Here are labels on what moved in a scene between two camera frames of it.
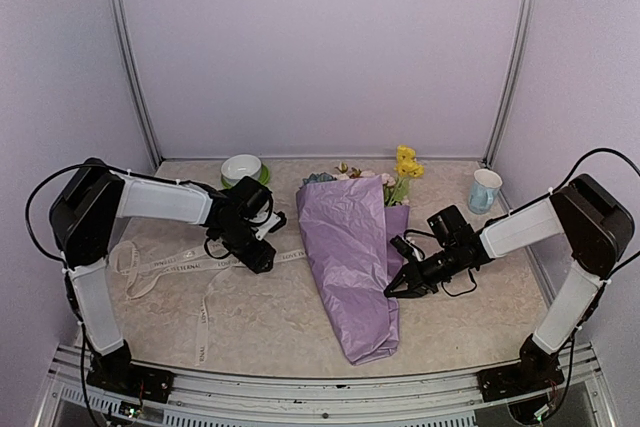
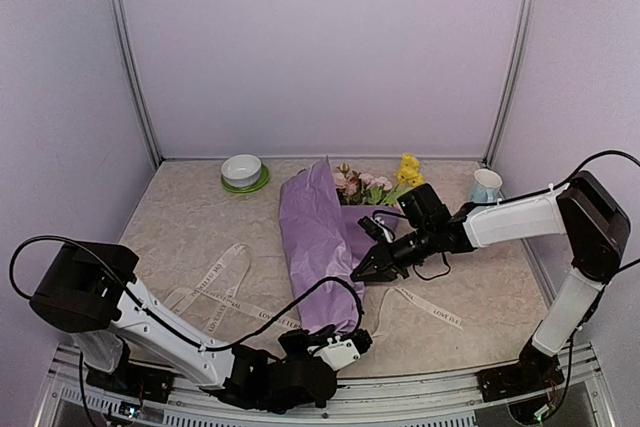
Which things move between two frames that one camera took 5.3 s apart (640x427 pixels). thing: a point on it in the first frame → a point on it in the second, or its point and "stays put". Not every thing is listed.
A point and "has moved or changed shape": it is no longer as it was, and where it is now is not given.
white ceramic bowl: x=239 y=166 stays put
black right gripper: x=418 y=283 → x=380 y=255
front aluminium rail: x=234 y=400 stays put
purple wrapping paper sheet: x=352 y=238 has moved or changed shape
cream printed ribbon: x=189 y=261 → x=206 y=288
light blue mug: x=484 y=190 stays put
